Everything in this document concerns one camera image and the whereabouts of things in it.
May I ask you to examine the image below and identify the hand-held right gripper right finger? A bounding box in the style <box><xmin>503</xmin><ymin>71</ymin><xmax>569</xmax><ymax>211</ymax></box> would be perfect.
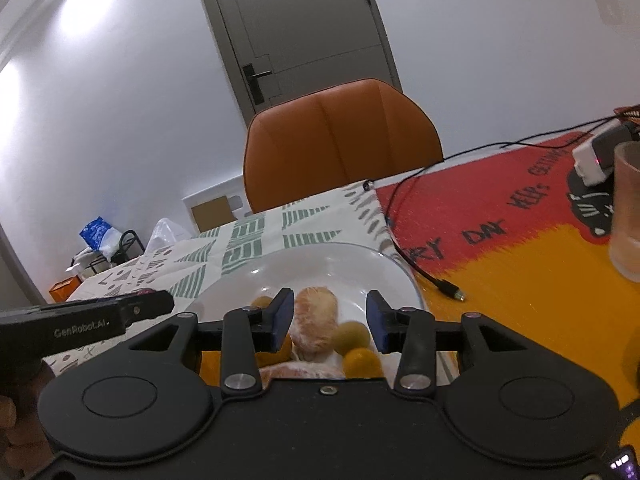
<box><xmin>366</xmin><ymin>290</ymin><xmax>538</xmax><ymax>391</ymax></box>

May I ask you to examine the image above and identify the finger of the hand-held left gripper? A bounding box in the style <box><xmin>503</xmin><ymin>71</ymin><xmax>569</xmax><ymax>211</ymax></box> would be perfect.
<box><xmin>117</xmin><ymin>289</ymin><xmax>176</xmax><ymax>333</ymax></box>

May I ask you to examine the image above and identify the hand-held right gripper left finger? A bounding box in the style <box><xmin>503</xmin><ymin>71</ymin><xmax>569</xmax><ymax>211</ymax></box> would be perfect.
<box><xmin>127</xmin><ymin>287</ymin><xmax>296</xmax><ymax>391</ymax></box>

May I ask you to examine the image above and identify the small green fruit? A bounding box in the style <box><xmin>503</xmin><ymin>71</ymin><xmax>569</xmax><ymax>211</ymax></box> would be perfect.
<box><xmin>332</xmin><ymin>322</ymin><xmax>372</xmax><ymax>356</ymax></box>

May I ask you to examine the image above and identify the yellow orange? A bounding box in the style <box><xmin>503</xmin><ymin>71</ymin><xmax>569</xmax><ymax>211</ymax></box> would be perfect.
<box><xmin>342</xmin><ymin>346</ymin><xmax>383</xmax><ymax>380</ymax></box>

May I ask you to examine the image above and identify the white plate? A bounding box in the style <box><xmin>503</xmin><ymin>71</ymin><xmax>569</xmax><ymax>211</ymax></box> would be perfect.
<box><xmin>172</xmin><ymin>242</ymin><xmax>426</xmax><ymax>366</ymax></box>

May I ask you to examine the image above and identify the person's left hand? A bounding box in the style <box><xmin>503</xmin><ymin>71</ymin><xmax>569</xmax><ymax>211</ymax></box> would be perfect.
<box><xmin>0</xmin><ymin>360</ymin><xmax>51</xmax><ymax>480</ymax></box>

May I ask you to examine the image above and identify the orange box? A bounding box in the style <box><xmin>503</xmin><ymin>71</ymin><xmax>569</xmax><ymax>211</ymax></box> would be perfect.
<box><xmin>48</xmin><ymin>280</ymin><xmax>81</xmax><ymax>303</ymax></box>

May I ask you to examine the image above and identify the black metal rack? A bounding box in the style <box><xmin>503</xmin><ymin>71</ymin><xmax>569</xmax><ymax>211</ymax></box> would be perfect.
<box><xmin>75</xmin><ymin>230</ymin><xmax>146</xmax><ymax>276</ymax></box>

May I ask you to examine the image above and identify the white plastic bag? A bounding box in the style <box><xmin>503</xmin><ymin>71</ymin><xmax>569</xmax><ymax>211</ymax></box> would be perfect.
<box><xmin>145</xmin><ymin>217</ymin><xmax>193</xmax><ymax>253</ymax></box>

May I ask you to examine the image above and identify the blue plastic bag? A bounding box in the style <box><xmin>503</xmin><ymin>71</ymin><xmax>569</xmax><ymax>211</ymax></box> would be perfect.
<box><xmin>79</xmin><ymin>216</ymin><xmax>121</xmax><ymax>263</ymax></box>

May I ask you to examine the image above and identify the brown cardboard sheet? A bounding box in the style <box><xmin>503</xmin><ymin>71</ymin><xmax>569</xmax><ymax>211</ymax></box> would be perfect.
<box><xmin>192</xmin><ymin>197</ymin><xmax>235</xmax><ymax>233</ymax></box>

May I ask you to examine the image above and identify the white foam packing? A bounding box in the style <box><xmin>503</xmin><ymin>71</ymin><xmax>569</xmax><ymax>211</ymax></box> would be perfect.
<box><xmin>182</xmin><ymin>177</ymin><xmax>251</xmax><ymax>233</ymax></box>

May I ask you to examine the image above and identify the red yellow table mat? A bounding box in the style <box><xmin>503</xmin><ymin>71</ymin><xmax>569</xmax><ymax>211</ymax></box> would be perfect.
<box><xmin>375</xmin><ymin>130</ymin><xmax>640</xmax><ymax>406</ymax></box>

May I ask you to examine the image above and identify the orange leather chair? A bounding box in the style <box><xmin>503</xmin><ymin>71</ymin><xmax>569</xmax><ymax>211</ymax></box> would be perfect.
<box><xmin>243</xmin><ymin>78</ymin><xmax>444</xmax><ymax>214</ymax></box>

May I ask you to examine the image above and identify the white power adapter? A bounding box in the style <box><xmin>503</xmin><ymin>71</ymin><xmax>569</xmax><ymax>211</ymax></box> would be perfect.
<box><xmin>571</xmin><ymin>127</ymin><xmax>640</xmax><ymax>186</ymax></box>

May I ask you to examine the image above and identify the clear plastic cup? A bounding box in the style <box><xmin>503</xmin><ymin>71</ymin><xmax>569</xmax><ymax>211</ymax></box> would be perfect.
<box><xmin>607</xmin><ymin>141</ymin><xmax>640</xmax><ymax>283</ymax></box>

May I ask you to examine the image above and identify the grey door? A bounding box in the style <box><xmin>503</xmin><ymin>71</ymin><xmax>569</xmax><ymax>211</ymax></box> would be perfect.
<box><xmin>192</xmin><ymin>0</ymin><xmax>403</xmax><ymax>128</ymax></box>

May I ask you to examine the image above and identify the grey charger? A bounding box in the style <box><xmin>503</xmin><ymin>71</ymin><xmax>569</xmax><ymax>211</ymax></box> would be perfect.
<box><xmin>592</xmin><ymin>122</ymin><xmax>638</xmax><ymax>168</ymax></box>

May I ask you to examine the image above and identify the black cable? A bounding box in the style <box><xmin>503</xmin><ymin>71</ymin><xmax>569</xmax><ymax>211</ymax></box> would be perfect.
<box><xmin>382</xmin><ymin>115</ymin><xmax>626</xmax><ymax>303</ymax></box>

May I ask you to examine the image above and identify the black door handle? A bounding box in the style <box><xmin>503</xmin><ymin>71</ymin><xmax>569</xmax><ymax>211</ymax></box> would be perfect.
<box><xmin>242</xmin><ymin>63</ymin><xmax>273</xmax><ymax>106</ymax></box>

